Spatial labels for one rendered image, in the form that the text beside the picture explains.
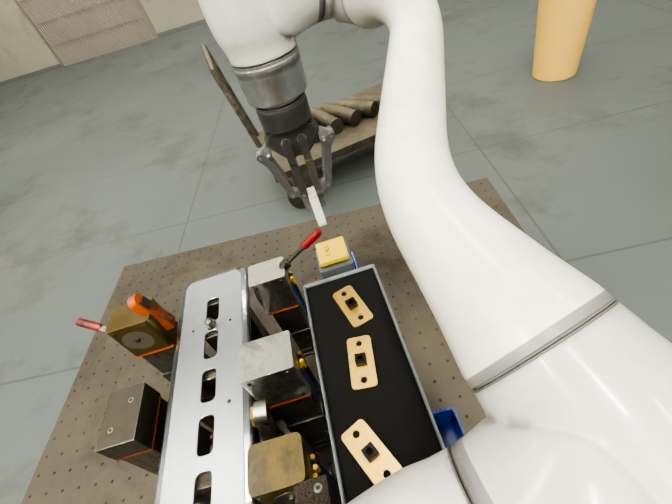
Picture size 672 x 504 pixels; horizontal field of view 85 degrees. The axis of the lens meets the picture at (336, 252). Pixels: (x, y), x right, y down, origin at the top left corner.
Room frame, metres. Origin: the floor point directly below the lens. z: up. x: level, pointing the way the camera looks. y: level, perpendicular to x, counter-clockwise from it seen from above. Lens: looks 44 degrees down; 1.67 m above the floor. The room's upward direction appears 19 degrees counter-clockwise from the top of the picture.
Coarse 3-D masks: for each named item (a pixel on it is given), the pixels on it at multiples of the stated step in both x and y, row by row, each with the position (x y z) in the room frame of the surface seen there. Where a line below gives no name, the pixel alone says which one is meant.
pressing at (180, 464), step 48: (192, 288) 0.73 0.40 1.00; (240, 288) 0.67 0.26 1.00; (192, 336) 0.57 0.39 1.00; (240, 336) 0.52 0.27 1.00; (192, 384) 0.44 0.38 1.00; (240, 384) 0.40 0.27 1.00; (192, 432) 0.34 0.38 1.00; (240, 432) 0.31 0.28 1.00; (192, 480) 0.25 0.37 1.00; (240, 480) 0.22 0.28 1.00
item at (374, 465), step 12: (360, 420) 0.19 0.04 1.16; (348, 432) 0.18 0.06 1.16; (360, 432) 0.18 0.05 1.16; (372, 432) 0.17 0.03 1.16; (348, 444) 0.17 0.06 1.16; (360, 444) 0.17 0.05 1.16; (372, 444) 0.16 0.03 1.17; (360, 456) 0.15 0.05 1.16; (372, 456) 0.14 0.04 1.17; (384, 456) 0.14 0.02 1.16; (372, 468) 0.13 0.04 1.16; (384, 468) 0.13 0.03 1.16; (396, 468) 0.13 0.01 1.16; (372, 480) 0.12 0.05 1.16
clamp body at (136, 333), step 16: (112, 320) 0.64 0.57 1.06; (128, 320) 0.63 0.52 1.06; (144, 320) 0.61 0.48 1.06; (112, 336) 0.60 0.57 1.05; (128, 336) 0.61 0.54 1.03; (144, 336) 0.61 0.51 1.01; (160, 336) 0.61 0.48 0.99; (176, 336) 0.65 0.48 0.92; (144, 352) 0.61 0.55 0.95; (160, 352) 0.61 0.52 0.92; (160, 368) 0.61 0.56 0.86
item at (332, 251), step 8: (328, 240) 0.56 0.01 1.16; (336, 240) 0.55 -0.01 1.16; (320, 248) 0.54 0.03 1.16; (328, 248) 0.54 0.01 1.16; (336, 248) 0.53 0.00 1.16; (344, 248) 0.52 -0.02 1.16; (320, 256) 0.52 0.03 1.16; (328, 256) 0.51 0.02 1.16; (336, 256) 0.51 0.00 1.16; (344, 256) 0.50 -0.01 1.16; (320, 264) 0.50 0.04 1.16; (328, 264) 0.50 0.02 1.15
